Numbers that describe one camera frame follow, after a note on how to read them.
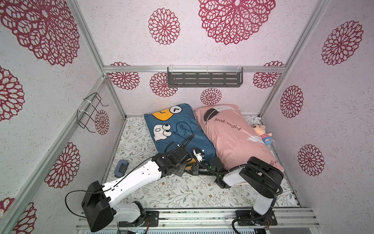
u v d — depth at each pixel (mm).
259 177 494
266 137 994
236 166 601
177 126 1034
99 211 373
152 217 751
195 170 729
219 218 760
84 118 781
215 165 674
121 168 877
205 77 944
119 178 448
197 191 834
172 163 554
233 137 898
